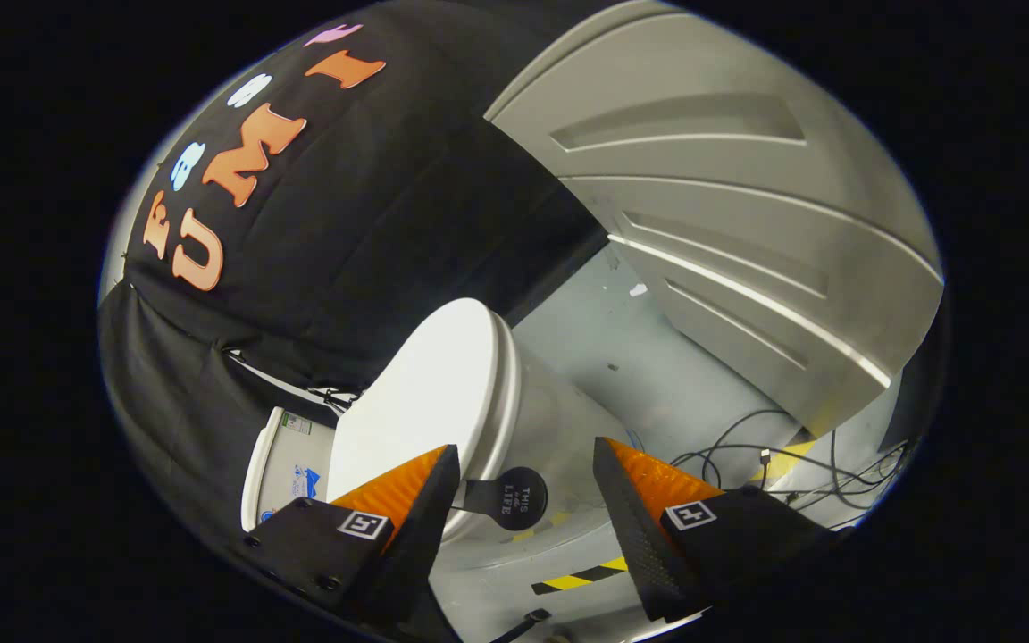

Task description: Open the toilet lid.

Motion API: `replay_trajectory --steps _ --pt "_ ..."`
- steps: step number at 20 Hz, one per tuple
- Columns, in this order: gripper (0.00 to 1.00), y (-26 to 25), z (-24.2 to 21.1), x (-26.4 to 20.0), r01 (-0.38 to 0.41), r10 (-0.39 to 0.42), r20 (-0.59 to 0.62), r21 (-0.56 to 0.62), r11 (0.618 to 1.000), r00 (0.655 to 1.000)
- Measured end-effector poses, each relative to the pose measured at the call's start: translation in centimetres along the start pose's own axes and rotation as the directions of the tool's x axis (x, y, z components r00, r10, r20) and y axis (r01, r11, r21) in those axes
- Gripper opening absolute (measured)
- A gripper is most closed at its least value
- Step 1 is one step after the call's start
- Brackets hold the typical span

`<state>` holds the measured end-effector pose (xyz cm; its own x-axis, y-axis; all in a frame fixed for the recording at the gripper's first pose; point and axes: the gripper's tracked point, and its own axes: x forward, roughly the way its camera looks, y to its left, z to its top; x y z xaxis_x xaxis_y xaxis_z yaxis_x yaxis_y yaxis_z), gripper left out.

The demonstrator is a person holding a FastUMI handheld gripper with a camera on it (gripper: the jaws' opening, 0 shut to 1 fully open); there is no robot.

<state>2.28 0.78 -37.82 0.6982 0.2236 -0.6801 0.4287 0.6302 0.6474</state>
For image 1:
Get yellow black hazard tape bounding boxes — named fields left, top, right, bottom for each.
left=531, top=555, right=630, bottom=596

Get black floor cables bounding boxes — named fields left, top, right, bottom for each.
left=671, top=409, right=913, bottom=528

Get black round lid pull tab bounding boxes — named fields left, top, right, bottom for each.
left=452, top=466, right=549, bottom=533

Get white drawer cabinet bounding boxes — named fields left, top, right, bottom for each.
left=485, top=0, right=944, bottom=438

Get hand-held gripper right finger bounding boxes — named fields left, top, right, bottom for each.
left=592, top=436, right=837, bottom=624

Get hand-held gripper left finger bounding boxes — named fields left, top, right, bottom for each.
left=242, top=444, right=464, bottom=639

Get white toilet lid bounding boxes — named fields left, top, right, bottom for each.
left=325, top=297, right=523, bottom=544

